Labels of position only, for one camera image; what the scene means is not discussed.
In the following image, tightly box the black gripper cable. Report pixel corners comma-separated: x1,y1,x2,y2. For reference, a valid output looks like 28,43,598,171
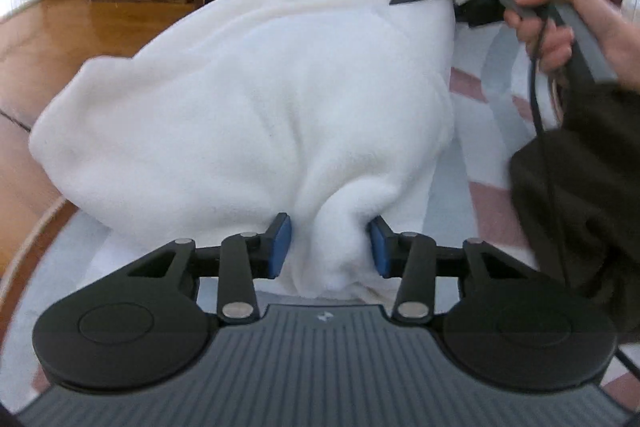
527,5,574,287

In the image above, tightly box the checkered grey pink rug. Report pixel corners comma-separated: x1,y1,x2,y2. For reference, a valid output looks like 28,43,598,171
1,24,534,411

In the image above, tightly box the white fleece zip hoodie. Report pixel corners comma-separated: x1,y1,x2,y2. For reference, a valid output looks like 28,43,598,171
29,0,454,303

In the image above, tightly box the person's right hand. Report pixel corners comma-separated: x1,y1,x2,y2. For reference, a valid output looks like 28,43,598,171
502,0,640,84

